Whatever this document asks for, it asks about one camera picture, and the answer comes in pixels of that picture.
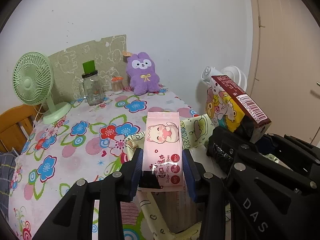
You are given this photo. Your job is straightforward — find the beige door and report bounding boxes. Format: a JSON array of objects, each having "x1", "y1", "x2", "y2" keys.
[{"x1": 251, "y1": 0, "x2": 319, "y2": 145}]

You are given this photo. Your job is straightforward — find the green desk fan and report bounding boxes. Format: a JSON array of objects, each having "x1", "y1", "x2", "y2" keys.
[{"x1": 12, "y1": 52, "x2": 71, "y2": 124}]

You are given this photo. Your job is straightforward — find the green patterned cardboard panel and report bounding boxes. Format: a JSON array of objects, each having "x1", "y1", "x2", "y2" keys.
[{"x1": 48, "y1": 34, "x2": 129, "y2": 103}]

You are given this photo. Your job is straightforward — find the yellow cartoon storage box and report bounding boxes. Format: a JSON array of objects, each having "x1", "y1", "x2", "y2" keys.
[{"x1": 134, "y1": 114, "x2": 214, "y2": 239}]

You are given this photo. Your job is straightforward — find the grey plaid pillow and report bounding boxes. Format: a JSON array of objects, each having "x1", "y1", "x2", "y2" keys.
[{"x1": 0, "y1": 152, "x2": 17, "y2": 219}]

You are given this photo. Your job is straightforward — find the purple plush bunny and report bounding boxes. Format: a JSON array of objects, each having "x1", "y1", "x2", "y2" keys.
[{"x1": 126, "y1": 52, "x2": 160, "y2": 95}]

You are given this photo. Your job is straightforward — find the wooden headboard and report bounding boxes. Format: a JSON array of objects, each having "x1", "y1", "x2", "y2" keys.
[{"x1": 0, "y1": 105, "x2": 43, "y2": 153}]

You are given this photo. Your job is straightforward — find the pink wet wipes pack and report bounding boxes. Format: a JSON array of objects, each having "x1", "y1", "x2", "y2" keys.
[{"x1": 139, "y1": 112, "x2": 184, "y2": 192}]

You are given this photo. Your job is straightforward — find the toothpick jar orange lid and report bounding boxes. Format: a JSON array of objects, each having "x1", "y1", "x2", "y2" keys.
[{"x1": 111, "y1": 76, "x2": 124, "y2": 94}]

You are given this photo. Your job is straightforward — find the floral tablecloth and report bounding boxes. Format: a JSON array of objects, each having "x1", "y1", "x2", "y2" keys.
[{"x1": 8, "y1": 87, "x2": 197, "y2": 239}]

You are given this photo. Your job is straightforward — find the glass jar green lid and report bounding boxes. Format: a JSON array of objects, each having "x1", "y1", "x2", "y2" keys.
[{"x1": 79, "y1": 60, "x2": 105, "y2": 106}]

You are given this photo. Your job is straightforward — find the white standing fan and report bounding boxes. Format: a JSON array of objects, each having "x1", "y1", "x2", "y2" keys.
[{"x1": 201, "y1": 66, "x2": 247, "y2": 90}]

